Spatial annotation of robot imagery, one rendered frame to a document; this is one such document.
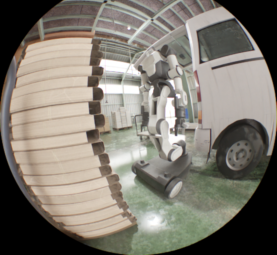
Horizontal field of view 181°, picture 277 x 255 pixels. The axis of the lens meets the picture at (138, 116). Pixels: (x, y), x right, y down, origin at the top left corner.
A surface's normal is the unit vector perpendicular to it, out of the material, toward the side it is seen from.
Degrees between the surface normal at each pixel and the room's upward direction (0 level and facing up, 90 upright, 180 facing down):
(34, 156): 90
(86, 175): 90
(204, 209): 0
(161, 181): 45
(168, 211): 0
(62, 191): 90
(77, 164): 90
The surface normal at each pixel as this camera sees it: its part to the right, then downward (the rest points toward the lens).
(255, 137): -0.82, 0.16
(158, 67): -0.20, 0.17
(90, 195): 0.57, -0.07
